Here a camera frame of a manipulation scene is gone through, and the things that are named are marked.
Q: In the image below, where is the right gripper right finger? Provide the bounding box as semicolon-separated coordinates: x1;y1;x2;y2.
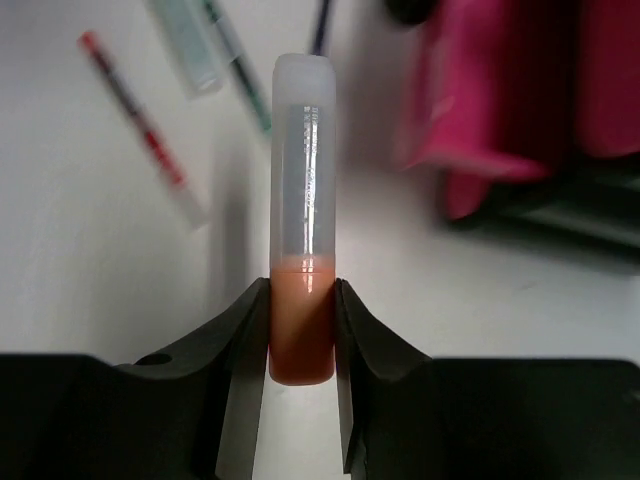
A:
335;280;639;479

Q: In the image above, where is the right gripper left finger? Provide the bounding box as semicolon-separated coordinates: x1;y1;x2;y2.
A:
1;279;269;479

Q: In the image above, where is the orange highlighter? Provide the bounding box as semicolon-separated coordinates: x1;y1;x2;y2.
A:
269;53;336;386

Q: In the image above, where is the green highlighter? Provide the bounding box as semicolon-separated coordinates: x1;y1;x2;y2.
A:
147;0;222;97

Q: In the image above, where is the pink top drawer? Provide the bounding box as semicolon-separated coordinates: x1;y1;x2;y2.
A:
576;0;639;158

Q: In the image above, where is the red gel pen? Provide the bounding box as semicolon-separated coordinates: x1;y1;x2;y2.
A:
77;31;207;229

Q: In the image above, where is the black drawer cabinet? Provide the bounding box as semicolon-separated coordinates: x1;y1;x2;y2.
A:
384;0;640;274

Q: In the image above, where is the purple gel pen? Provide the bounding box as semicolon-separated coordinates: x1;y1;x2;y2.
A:
308;0;333;56

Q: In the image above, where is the green gel pen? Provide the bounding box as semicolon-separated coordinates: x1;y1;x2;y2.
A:
201;0;272;135

